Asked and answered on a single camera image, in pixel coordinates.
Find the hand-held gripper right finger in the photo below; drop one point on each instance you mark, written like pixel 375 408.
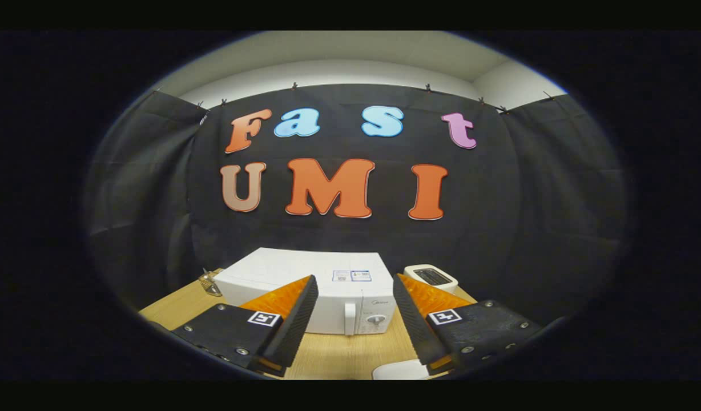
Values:
pixel 416 325

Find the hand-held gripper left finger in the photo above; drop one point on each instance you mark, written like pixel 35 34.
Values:
pixel 296 325

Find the white microwave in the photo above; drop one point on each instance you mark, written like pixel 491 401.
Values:
pixel 293 265

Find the white square plate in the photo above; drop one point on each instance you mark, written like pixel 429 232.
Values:
pixel 399 371

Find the cream white toaster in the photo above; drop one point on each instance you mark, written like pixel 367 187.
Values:
pixel 436 277

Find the metal table clamp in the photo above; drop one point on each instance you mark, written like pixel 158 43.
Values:
pixel 209 282

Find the row of black clips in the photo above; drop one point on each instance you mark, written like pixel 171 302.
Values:
pixel 427 87

